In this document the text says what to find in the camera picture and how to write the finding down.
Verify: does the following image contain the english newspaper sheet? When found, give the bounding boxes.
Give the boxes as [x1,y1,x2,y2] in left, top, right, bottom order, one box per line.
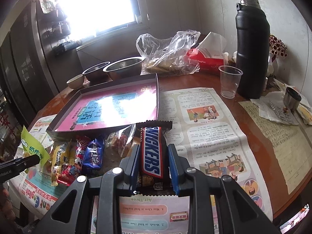
[8,115,67,219]
[120,88,273,233]

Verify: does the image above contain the English newspaper sheet left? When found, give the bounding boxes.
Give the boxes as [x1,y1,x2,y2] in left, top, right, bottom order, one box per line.
[8,115,67,219]

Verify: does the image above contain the red candy packet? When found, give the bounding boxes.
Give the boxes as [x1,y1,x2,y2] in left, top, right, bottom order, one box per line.
[57,136,90,186]

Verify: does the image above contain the yellow snack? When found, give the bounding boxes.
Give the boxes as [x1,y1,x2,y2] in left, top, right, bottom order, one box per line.
[51,142,71,186]

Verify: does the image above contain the green yellow snack packet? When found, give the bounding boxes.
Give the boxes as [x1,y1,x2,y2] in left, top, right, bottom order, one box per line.
[21,126,50,167]

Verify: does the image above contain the black thermos flask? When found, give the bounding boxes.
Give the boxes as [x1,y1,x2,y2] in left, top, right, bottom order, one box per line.
[235,0,270,99]

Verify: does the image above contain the English newspaper sheet right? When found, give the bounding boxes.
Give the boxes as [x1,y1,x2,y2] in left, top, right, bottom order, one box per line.
[120,88,273,233]

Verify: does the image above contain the pink Chinese workbook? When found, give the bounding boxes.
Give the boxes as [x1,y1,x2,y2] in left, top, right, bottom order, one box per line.
[54,82,158,132]

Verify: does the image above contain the decorated flower vase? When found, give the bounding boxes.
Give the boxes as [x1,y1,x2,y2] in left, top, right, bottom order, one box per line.
[267,34,288,77]

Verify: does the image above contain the steel bowl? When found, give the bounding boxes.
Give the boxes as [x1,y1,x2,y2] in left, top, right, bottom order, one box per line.
[103,57,145,80]
[82,61,110,82]

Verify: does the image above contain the steel bowl far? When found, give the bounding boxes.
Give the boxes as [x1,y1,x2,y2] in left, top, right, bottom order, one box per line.
[82,61,110,82]

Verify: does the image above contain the clear plastic bag with bread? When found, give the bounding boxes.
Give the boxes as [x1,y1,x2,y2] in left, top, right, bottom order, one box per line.
[136,30,200,77]

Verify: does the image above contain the dark refrigerator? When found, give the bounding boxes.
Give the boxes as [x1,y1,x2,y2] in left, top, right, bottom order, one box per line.
[1,2,59,125]

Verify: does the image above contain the red tissue pack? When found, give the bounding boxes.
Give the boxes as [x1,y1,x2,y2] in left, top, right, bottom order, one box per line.
[186,32,227,75]

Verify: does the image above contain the clear plastic cup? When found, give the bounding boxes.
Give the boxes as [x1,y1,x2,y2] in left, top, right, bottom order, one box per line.
[218,65,243,99]

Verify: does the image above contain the handwritten paper sheet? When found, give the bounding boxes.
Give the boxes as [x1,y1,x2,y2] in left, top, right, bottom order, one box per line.
[239,101,311,193]

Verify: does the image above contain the grey cardboard box tray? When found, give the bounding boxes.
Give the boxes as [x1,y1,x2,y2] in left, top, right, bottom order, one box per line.
[46,74,159,140]

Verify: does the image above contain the small steel cup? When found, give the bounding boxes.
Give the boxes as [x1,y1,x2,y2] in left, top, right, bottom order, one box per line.
[283,87,301,113]

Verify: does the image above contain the steel bowl near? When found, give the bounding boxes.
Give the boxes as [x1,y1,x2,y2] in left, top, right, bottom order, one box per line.
[103,57,145,80]

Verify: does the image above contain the blue Oreo packet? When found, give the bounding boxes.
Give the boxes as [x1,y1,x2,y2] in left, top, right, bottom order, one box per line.
[82,136,104,175]

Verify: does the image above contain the white ceramic bowl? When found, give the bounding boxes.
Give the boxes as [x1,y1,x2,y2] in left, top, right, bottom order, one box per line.
[67,74,85,90]

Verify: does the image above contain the Snickers chocolate bar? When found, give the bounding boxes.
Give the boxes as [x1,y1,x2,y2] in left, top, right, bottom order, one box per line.
[137,121,172,195]

